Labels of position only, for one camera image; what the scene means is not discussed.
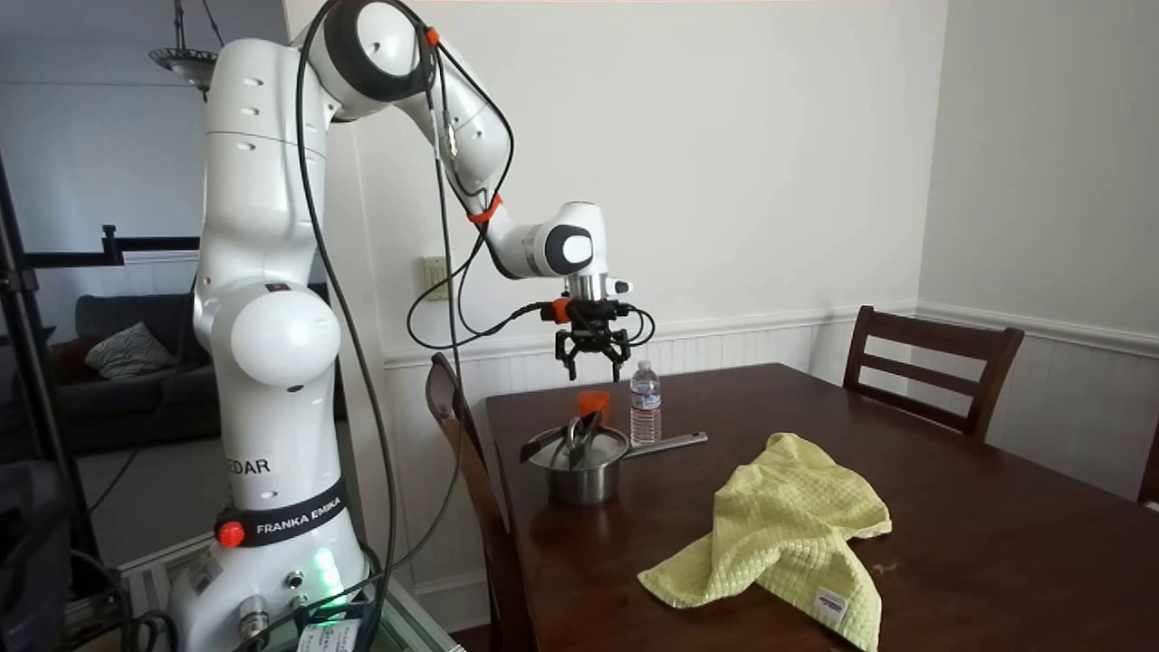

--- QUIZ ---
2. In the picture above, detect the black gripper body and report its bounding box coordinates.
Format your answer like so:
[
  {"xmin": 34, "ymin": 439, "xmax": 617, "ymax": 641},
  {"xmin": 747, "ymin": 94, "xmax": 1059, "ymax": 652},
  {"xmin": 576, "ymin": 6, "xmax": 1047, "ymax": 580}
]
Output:
[{"xmin": 555, "ymin": 294, "xmax": 637, "ymax": 356}]

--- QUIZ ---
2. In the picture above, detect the grey sofa pillow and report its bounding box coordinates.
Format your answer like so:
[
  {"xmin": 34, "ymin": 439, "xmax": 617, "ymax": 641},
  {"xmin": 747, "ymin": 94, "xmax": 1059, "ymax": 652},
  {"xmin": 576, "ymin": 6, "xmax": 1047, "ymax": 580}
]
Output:
[{"xmin": 80, "ymin": 318, "xmax": 183, "ymax": 382}]

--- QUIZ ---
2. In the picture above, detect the hanging ceiling lamp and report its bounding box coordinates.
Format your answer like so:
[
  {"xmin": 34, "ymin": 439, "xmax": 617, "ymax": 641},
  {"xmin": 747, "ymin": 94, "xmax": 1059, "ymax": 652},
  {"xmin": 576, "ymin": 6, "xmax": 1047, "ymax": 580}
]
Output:
[{"xmin": 145, "ymin": 0, "xmax": 229, "ymax": 96}]

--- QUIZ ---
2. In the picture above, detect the yellow-green cloth towel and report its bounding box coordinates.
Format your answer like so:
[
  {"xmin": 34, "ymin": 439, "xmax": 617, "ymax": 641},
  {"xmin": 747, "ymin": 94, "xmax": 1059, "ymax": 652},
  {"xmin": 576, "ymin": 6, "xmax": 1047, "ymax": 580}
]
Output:
[{"xmin": 634, "ymin": 427, "xmax": 898, "ymax": 652}]

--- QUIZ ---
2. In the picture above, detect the white robot base platform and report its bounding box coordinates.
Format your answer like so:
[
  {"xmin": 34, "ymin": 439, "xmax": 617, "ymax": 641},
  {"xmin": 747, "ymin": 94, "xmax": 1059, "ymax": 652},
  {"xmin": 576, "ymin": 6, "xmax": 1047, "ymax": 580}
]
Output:
[{"xmin": 116, "ymin": 527, "xmax": 471, "ymax": 652}]

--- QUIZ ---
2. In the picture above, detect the long black robot cable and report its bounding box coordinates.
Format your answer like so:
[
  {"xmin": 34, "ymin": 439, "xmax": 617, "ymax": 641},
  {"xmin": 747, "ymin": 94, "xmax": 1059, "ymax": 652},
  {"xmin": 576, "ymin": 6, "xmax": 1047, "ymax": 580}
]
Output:
[{"xmin": 289, "ymin": 0, "xmax": 404, "ymax": 652}]

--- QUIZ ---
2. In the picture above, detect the silver metal pot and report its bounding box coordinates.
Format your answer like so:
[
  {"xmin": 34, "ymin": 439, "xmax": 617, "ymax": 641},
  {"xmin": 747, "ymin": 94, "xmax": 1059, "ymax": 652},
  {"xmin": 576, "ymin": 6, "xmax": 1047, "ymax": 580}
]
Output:
[{"xmin": 545, "ymin": 419, "xmax": 713, "ymax": 509}]

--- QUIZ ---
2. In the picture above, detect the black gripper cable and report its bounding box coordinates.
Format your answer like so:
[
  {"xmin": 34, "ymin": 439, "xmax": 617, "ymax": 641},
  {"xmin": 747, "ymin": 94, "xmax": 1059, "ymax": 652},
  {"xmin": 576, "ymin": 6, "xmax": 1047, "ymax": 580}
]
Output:
[{"xmin": 404, "ymin": 20, "xmax": 574, "ymax": 358}]

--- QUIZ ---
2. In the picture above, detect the white wall outlet plate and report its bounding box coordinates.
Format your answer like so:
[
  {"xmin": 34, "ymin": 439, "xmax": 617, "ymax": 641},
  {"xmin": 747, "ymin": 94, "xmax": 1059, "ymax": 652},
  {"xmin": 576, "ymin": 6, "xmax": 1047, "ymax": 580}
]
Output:
[{"xmin": 415, "ymin": 248, "xmax": 453, "ymax": 300}]

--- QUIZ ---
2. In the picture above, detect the orange plastic cup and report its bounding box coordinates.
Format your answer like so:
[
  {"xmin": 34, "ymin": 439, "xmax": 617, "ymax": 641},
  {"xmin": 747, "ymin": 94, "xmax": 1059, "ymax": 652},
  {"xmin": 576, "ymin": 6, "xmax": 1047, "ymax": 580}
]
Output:
[{"xmin": 574, "ymin": 386, "xmax": 617, "ymax": 427}]

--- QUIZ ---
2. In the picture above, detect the clear plastic water bottle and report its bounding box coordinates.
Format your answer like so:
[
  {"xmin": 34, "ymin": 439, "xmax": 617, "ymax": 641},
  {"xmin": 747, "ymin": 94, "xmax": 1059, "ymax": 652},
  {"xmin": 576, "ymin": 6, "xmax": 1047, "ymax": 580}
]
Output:
[{"xmin": 626, "ymin": 358, "xmax": 668, "ymax": 448}]

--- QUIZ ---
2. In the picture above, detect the dark sofa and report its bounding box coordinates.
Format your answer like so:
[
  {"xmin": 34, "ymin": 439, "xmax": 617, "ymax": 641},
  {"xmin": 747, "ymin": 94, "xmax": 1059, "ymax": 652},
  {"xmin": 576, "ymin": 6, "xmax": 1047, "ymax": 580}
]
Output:
[{"xmin": 46, "ymin": 285, "xmax": 229, "ymax": 451}]

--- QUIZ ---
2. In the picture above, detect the dark wooden chair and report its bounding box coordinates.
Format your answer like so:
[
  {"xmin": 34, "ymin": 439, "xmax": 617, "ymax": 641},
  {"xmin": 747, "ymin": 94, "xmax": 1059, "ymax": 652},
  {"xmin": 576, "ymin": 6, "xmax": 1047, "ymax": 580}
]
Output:
[
  {"xmin": 426, "ymin": 350, "xmax": 535, "ymax": 652},
  {"xmin": 840, "ymin": 304, "xmax": 1029, "ymax": 445}
]

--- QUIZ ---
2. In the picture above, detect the black camera stand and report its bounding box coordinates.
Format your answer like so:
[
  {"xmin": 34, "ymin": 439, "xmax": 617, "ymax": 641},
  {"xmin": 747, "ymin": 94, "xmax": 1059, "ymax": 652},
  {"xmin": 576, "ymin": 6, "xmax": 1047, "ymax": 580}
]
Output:
[{"xmin": 0, "ymin": 157, "xmax": 205, "ymax": 608}]

